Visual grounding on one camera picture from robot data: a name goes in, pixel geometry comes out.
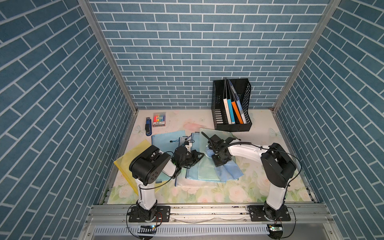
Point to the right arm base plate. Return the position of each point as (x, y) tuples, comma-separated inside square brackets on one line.
[(268, 213)]

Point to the green mesh document bag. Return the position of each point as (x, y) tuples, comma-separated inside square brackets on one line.
[(204, 143)]

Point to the blue mesh document bag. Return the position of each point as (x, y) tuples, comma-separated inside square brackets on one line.
[(162, 141)]

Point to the white book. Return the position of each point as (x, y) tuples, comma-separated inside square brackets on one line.
[(227, 110)]

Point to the blue folder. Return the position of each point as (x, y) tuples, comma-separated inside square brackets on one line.
[(235, 98)]

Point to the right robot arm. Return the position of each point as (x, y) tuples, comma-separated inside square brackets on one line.
[(278, 165)]

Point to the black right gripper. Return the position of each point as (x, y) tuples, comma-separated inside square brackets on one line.
[(216, 163)]

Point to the box of coloured markers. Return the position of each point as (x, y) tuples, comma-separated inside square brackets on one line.
[(159, 119)]

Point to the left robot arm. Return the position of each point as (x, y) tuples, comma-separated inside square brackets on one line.
[(148, 165)]

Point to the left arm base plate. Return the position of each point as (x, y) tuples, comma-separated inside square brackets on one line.
[(137, 214)]

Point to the teal book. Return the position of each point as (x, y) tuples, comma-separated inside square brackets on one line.
[(231, 112)]

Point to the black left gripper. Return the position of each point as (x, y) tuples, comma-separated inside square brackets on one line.
[(193, 155)]

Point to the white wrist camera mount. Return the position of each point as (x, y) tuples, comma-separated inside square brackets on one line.
[(188, 145)]

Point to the orange book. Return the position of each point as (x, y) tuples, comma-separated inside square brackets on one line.
[(237, 112)]

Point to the clear grey document bag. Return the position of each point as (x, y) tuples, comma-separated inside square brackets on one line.
[(182, 181)]

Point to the black mesh file holder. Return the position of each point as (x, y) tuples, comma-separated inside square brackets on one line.
[(220, 91)]

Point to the light blue cleaning cloth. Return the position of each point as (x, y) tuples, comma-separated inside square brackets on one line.
[(208, 171)]

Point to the blue black stapler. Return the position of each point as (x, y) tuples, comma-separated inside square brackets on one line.
[(148, 126)]

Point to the yellow mesh document bag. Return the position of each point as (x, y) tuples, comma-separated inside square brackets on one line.
[(124, 176)]

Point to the aluminium front rail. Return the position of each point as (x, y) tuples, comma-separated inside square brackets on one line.
[(302, 221)]

